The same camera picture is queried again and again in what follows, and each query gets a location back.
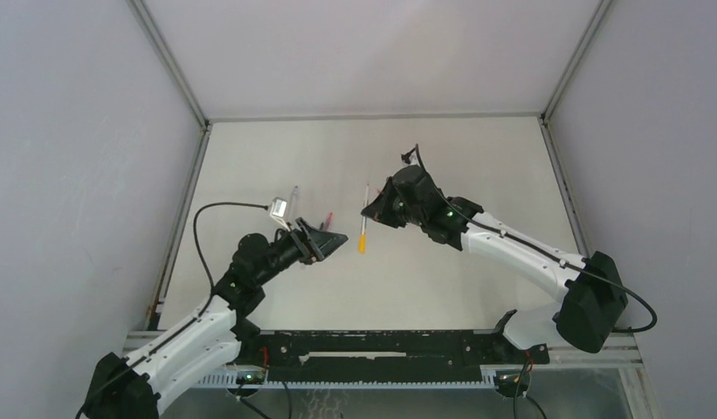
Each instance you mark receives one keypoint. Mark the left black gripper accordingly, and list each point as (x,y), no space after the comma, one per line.
(312,244)

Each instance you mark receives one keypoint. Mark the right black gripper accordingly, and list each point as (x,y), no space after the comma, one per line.
(379,210)

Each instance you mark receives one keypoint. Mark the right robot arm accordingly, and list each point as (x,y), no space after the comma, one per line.
(587,293)

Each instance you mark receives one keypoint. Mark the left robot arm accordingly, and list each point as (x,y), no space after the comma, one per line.
(146,381)

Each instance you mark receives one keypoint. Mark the pink gel pen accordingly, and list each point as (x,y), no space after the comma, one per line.
(325,225)

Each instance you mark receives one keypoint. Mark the blue capped white marker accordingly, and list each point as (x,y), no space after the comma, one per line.
(293,204)

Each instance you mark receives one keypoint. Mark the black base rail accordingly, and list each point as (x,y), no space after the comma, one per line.
(384,357)

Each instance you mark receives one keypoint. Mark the aluminium frame back rail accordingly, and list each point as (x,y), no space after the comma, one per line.
(377,116)

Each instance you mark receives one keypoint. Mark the white cable tray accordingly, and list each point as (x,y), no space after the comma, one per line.
(231,379)

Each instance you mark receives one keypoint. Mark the aluminium frame right post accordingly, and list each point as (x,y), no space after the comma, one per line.
(545,118)

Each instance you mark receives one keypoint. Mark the aluminium frame post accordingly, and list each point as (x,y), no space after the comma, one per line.
(170,64)
(545,118)

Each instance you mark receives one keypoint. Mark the aluminium frame left post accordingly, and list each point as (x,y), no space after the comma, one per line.
(170,64)

